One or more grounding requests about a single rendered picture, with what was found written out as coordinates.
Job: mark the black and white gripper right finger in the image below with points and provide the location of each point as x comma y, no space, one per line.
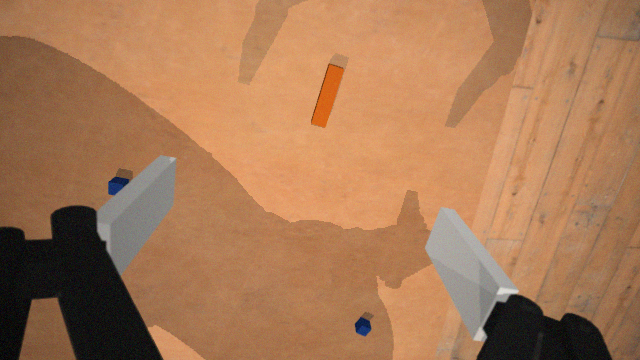
487,299

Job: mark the small blue block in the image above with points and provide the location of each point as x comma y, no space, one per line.
116,184
363,326

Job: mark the orange rectangular block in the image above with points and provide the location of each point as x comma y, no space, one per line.
327,95

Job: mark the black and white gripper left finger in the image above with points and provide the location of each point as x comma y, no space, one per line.
82,266

